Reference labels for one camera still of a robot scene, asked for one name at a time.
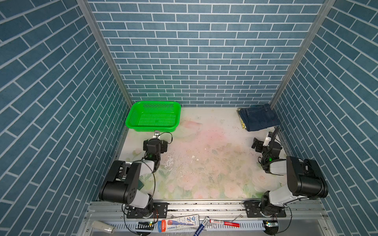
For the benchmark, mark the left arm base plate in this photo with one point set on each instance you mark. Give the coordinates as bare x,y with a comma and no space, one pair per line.
153,210

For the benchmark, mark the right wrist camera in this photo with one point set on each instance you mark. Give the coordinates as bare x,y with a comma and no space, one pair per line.
267,139

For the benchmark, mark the dark navy skirt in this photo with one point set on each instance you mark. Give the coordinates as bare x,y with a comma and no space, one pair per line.
258,117

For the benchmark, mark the aluminium rail frame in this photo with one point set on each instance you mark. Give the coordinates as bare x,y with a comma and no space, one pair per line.
303,216

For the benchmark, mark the blue marker pen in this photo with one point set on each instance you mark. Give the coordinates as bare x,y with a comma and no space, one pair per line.
202,226

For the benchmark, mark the green plastic basket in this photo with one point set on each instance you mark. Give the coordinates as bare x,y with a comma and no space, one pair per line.
148,116

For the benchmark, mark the yellow floral skirt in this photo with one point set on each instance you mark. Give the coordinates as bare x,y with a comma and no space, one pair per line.
242,121

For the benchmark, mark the red blue toothpaste box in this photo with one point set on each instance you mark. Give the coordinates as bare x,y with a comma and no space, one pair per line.
178,223

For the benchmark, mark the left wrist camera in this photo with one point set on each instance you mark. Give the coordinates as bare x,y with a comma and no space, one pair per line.
156,134

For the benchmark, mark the red marker pen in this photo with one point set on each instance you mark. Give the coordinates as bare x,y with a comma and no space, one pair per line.
225,223

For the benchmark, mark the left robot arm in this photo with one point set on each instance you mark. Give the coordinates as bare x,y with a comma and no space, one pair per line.
121,182

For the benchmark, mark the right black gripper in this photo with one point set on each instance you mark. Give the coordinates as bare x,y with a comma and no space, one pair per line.
260,145

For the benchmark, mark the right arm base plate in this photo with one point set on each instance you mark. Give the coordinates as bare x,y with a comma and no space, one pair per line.
257,209

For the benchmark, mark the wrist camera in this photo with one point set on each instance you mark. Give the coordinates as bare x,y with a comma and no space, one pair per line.
156,134
267,139

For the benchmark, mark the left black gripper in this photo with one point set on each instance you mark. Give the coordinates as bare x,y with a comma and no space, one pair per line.
163,146

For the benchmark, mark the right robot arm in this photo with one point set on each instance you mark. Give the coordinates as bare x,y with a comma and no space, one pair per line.
304,178

